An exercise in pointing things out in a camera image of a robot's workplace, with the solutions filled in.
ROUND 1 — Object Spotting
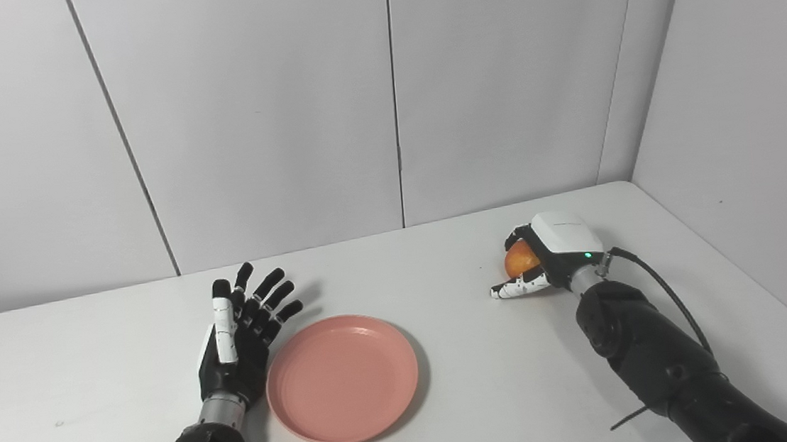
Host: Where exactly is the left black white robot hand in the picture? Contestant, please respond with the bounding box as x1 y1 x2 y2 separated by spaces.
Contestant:
188 258 312 411

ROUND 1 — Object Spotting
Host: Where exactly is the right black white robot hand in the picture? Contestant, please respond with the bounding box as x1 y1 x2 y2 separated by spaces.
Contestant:
484 206 610 302

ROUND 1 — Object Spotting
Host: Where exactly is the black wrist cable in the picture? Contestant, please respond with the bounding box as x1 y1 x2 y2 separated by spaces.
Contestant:
593 239 720 432

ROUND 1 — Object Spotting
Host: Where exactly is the pink round plate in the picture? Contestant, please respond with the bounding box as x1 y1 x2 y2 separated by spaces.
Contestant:
260 309 425 442

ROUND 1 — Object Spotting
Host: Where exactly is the red yellow pomegranate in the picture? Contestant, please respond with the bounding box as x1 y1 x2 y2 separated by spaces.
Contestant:
502 238 544 279

